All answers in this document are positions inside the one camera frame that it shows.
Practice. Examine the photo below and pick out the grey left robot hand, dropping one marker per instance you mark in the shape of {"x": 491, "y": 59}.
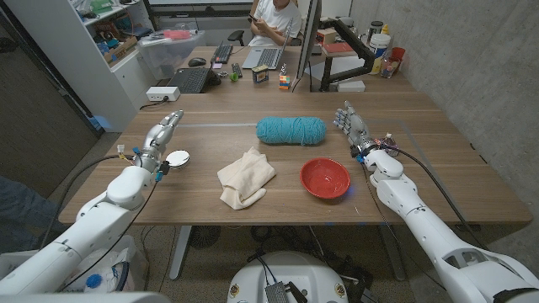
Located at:
{"x": 158, "y": 141}

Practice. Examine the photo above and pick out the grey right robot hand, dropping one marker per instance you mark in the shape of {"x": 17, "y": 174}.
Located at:
{"x": 355, "y": 130}

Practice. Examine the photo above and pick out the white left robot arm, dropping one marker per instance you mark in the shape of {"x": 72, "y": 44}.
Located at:
{"x": 84, "y": 231}

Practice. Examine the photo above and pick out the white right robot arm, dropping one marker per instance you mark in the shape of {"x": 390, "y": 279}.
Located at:
{"x": 421, "y": 219}

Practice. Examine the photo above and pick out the silver jar lid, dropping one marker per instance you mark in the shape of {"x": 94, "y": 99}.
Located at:
{"x": 178, "y": 158}

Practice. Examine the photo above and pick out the teal yarn skein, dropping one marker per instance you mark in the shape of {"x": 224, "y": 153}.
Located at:
{"x": 290, "y": 130}

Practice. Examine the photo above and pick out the clear glass jar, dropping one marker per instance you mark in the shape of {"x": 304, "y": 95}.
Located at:
{"x": 388, "y": 70}

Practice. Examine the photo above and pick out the cream folded towel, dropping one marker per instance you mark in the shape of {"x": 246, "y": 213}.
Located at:
{"x": 246, "y": 177}

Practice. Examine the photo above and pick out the dark lidded jar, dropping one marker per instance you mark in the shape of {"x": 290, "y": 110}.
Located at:
{"x": 375, "y": 28}

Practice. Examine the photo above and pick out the flat white box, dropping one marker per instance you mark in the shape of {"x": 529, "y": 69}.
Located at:
{"x": 351, "y": 86}

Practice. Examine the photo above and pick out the white power strip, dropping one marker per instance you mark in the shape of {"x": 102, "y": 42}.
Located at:
{"x": 163, "y": 93}

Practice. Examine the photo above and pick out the red plastic bowl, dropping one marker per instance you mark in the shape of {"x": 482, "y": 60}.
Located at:
{"x": 324, "y": 179}

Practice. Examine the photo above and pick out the black laptop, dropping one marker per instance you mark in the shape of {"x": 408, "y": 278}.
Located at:
{"x": 191, "y": 80}

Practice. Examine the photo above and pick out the red book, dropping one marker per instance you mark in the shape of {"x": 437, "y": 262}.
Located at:
{"x": 337, "y": 47}

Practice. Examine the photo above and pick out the colourful puzzle cube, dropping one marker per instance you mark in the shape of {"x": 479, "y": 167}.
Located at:
{"x": 284, "y": 82}

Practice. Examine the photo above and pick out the red cup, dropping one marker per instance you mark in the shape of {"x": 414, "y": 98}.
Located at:
{"x": 397, "y": 54}

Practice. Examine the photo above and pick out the clear plastic storage bin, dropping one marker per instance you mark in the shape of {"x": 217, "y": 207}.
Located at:
{"x": 168, "y": 54}

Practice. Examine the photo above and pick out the white plastic tub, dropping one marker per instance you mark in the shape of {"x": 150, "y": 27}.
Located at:
{"x": 380, "y": 46}

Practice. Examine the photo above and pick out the black computer mouse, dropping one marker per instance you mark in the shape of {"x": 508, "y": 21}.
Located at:
{"x": 196, "y": 62}

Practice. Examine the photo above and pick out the pink sticky pad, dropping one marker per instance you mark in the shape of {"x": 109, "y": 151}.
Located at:
{"x": 217, "y": 65}

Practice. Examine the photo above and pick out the small brown box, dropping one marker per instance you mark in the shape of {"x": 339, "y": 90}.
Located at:
{"x": 326, "y": 36}

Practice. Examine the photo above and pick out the cardboard box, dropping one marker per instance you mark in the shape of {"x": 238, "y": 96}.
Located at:
{"x": 120, "y": 49}

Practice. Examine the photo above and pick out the small green toy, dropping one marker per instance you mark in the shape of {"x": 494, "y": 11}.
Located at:
{"x": 233, "y": 76}

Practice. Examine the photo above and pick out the yellow bottle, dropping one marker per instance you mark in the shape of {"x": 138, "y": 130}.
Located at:
{"x": 384, "y": 29}

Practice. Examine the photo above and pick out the black remote control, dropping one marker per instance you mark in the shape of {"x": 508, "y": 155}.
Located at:
{"x": 236, "y": 70}

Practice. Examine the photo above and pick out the computer monitor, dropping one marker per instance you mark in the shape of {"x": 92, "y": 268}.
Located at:
{"x": 311, "y": 33}

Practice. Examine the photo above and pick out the white shelf cabinet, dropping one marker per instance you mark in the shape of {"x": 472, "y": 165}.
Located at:
{"x": 84, "y": 63}

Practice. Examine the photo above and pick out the pink flat item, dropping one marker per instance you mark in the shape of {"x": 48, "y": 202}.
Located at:
{"x": 177, "y": 34}

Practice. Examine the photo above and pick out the black keyboard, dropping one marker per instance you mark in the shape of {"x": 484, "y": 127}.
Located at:
{"x": 222, "y": 54}

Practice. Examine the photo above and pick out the small printed box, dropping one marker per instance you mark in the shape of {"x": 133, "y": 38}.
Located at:
{"x": 260, "y": 74}

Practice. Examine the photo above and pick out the grey table leg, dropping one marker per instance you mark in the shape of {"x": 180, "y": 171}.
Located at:
{"x": 181, "y": 252}

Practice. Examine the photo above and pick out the silver laptop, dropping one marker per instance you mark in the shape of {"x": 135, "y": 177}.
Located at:
{"x": 267, "y": 56}

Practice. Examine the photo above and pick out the black office chair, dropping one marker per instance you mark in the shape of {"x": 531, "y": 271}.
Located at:
{"x": 236, "y": 35}

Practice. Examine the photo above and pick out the white plastic bag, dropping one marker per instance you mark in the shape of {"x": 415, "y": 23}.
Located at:
{"x": 105, "y": 265}

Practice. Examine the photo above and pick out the person in white t-shirt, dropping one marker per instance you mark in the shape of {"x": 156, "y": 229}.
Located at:
{"x": 278, "y": 19}

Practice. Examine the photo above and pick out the green package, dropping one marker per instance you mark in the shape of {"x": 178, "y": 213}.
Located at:
{"x": 101, "y": 6}

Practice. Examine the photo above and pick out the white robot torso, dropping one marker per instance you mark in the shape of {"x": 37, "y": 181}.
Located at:
{"x": 295, "y": 269}

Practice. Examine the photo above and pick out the person in blue jeans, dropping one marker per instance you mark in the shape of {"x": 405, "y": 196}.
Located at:
{"x": 21, "y": 210}

